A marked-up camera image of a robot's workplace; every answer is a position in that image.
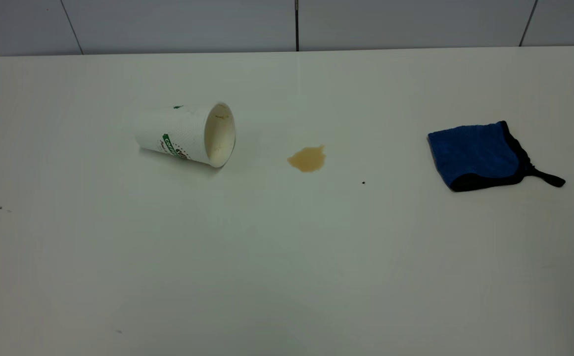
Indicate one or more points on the brown coffee spill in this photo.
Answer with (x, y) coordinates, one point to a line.
(308, 159)

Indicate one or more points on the white paper coffee cup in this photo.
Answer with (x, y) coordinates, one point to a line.
(178, 131)

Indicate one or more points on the blue cloth with black trim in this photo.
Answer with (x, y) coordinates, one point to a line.
(470, 153)

